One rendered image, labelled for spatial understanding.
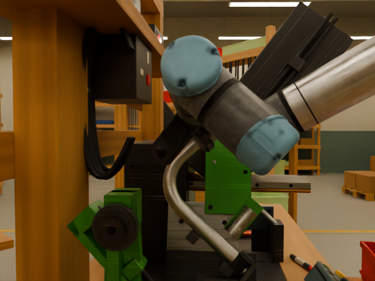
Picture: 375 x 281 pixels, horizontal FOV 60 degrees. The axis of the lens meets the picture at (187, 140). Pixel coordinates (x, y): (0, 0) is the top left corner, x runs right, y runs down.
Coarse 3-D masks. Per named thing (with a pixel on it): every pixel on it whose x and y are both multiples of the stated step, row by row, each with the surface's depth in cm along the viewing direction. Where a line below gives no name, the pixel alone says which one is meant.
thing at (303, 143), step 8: (312, 128) 946; (312, 136) 947; (304, 144) 913; (312, 144) 913; (312, 152) 949; (304, 160) 914; (312, 160) 913; (288, 168) 904; (304, 168) 903; (312, 168) 903; (320, 168) 903
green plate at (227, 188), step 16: (208, 160) 83; (224, 160) 83; (208, 176) 82; (224, 176) 82; (240, 176) 81; (208, 192) 81; (224, 192) 81; (240, 192) 80; (208, 208) 80; (224, 208) 80
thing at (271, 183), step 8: (192, 176) 103; (200, 176) 103; (256, 176) 103; (264, 176) 103; (272, 176) 103; (280, 176) 103; (288, 176) 103; (296, 176) 103; (192, 184) 94; (200, 184) 94; (256, 184) 92; (264, 184) 92; (272, 184) 92; (280, 184) 92; (288, 184) 91; (296, 184) 91; (304, 184) 91; (288, 192) 92; (296, 192) 91; (304, 192) 91
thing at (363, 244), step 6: (360, 246) 104; (366, 246) 99; (372, 246) 103; (366, 252) 99; (372, 252) 95; (366, 258) 100; (372, 258) 93; (366, 264) 100; (372, 264) 94; (360, 270) 104; (366, 270) 100; (372, 270) 94; (366, 276) 100; (372, 276) 94
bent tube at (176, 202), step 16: (192, 144) 71; (176, 160) 71; (176, 176) 71; (176, 192) 70; (176, 208) 68; (192, 224) 67; (208, 224) 68; (208, 240) 66; (224, 240) 67; (224, 256) 65
